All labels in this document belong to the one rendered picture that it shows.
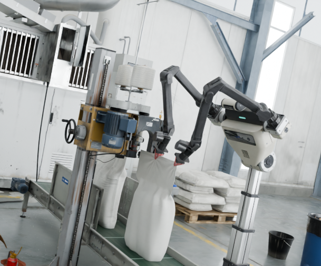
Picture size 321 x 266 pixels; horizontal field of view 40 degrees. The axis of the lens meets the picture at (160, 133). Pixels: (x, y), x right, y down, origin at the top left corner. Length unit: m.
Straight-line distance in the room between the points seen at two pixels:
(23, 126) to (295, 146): 6.88
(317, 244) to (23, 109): 3.75
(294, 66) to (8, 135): 6.80
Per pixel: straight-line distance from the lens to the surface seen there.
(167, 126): 3.09
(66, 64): 5.45
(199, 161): 8.98
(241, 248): 3.31
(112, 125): 3.06
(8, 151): 5.88
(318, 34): 11.15
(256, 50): 9.16
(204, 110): 2.69
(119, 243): 3.42
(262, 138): 3.00
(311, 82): 11.04
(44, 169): 6.06
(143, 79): 3.12
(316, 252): 4.82
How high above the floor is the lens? 1.41
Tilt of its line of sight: 3 degrees down
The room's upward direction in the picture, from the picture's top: 11 degrees clockwise
